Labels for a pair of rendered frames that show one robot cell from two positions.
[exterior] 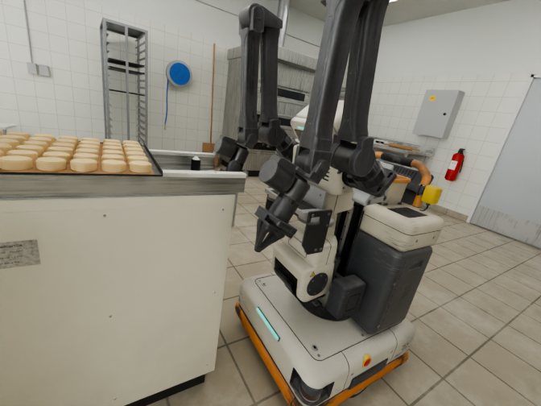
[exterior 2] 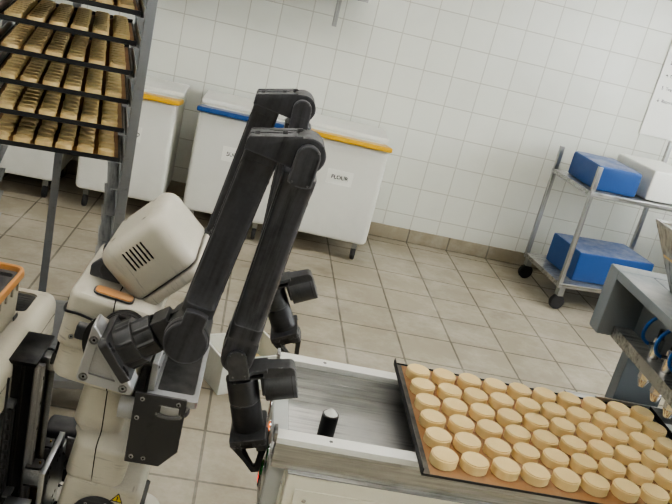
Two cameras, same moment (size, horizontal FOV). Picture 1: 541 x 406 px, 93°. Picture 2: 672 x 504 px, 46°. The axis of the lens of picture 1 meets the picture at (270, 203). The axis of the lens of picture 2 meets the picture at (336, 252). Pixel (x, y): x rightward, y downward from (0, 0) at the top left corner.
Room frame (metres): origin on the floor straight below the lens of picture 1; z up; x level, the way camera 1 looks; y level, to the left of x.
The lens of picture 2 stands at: (2.09, 0.80, 1.65)
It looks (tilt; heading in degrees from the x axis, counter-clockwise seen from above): 19 degrees down; 206
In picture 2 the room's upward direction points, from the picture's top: 14 degrees clockwise
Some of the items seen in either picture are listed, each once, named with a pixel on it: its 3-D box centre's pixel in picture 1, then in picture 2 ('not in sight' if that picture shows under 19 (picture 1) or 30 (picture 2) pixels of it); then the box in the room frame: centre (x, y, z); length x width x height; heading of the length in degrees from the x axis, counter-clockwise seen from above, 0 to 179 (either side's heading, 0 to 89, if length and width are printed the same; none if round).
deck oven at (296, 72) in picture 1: (274, 118); not in sight; (4.98, 0.19, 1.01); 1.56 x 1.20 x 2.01; 124
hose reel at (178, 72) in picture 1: (177, 97); not in sight; (4.54, 1.82, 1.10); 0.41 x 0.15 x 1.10; 124
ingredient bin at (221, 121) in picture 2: not in sight; (234, 165); (-1.98, -2.04, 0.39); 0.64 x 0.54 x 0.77; 34
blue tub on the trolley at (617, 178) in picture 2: not in sight; (603, 173); (-3.15, -0.06, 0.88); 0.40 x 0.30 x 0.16; 38
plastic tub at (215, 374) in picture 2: not in sight; (241, 361); (-0.44, -0.74, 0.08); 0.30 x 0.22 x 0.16; 154
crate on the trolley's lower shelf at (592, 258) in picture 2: not in sight; (598, 261); (-3.30, 0.08, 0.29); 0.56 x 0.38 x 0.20; 133
